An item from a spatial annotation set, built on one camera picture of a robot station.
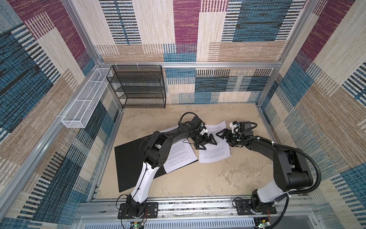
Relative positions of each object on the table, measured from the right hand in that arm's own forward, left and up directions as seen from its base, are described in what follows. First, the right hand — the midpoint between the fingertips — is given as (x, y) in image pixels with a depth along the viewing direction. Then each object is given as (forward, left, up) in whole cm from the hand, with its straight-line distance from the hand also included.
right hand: (219, 137), depth 92 cm
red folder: (-8, +58, -10) cm, 60 cm away
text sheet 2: (-7, +4, -6) cm, 10 cm away
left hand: (-4, +5, -4) cm, 7 cm away
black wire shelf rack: (+42, +55, +9) cm, 70 cm away
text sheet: (-7, +24, -8) cm, 26 cm away
